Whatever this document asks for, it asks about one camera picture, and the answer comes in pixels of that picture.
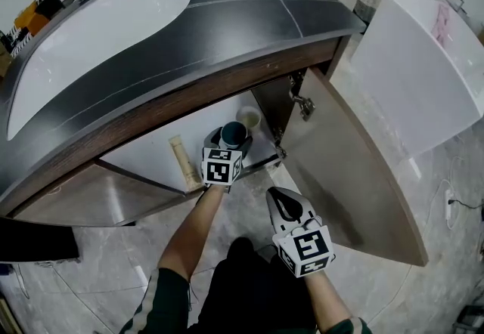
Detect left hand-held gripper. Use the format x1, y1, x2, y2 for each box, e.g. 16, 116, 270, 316
200, 125, 254, 187

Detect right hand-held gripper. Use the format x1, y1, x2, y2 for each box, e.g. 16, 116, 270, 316
265, 186, 336, 280

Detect blue-grey cup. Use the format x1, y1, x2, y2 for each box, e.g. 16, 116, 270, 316
220, 120, 250, 150

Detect white cup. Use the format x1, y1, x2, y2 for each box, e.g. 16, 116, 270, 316
236, 105, 262, 131

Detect beige toothpaste tube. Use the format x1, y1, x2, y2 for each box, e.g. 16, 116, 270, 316
168, 135, 203, 192

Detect dark wood vanity cabinet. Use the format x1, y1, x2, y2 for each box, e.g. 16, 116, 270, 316
0, 36, 349, 227

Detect person's left forearm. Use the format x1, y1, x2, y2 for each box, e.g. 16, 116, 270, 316
157, 184, 226, 283

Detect person's right forearm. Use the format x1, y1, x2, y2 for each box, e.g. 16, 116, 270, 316
302, 271, 355, 332

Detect white sink basin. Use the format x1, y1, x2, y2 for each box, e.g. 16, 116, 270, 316
6, 0, 192, 141

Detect wooden cabinet door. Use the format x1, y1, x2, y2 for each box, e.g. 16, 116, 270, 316
281, 67, 430, 268

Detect metal door hinge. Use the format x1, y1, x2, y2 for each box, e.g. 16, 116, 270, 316
289, 92, 317, 122

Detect person's black trousers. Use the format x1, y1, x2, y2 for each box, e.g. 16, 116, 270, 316
187, 237, 319, 334

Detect black-top vanity cabinet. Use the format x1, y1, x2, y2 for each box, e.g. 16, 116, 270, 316
0, 0, 367, 209

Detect white power strip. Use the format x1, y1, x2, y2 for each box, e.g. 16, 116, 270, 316
444, 188, 455, 221

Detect person's green printed shirt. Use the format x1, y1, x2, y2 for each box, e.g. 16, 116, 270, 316
119, 268, 374, 334

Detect white bathtub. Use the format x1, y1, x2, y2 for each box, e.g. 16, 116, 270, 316
349, 0, 484, 159

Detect black cabinet unit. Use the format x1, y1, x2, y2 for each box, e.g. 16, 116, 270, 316
0, 215, 81, 264

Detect black chair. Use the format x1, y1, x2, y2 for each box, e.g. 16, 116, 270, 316
37, 0, 81, 20

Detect orange sofa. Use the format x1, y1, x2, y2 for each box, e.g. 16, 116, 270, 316
13, 0, 51, 37

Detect pink cloth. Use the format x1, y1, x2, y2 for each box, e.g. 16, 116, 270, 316
430, 3, 453, 48

